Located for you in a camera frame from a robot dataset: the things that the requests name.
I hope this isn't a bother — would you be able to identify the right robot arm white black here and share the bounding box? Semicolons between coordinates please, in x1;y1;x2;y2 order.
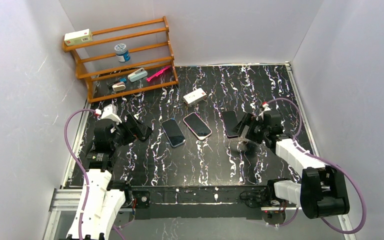
232;110;350;219

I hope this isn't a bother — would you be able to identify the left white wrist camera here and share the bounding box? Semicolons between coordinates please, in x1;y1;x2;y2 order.
100;103;122;125

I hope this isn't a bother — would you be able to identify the purple cable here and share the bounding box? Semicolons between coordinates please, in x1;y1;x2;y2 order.
266;97;367;235
63;108;127;240

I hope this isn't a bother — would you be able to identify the black blue marker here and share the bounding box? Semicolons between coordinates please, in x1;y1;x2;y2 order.
107;77;127;89

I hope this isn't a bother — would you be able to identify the white box with barcode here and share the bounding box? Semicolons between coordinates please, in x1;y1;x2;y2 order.
182;88;207;107

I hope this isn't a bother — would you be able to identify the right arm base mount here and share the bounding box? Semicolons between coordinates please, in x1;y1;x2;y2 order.
239;189;288;227

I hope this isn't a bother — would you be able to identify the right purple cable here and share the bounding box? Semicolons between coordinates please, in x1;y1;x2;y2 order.
266;97;367;235

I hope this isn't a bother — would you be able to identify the blue white jar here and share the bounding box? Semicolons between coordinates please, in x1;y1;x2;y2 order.
114;43;131;63

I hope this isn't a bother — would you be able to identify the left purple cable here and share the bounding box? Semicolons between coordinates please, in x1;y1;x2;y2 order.
63;108;127;240

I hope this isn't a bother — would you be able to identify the white green box on shelf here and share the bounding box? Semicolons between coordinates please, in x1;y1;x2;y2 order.
64;28;93;46

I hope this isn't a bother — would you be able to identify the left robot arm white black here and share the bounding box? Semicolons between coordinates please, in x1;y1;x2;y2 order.
66;118;137;240

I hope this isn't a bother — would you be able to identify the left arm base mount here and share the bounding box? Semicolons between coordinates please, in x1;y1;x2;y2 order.
114;189;151;230

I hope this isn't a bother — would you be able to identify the wooden shelf rack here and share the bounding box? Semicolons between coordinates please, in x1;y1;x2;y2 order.
62;16;179;103

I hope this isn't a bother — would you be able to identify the purple phone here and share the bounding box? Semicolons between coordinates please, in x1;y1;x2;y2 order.
221;110;240;138

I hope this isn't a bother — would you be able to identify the beige small stapler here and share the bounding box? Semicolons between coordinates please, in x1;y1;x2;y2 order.
111;82;126;92

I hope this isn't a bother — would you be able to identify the pink comb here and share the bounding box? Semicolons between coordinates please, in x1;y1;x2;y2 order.
146;65;172;82

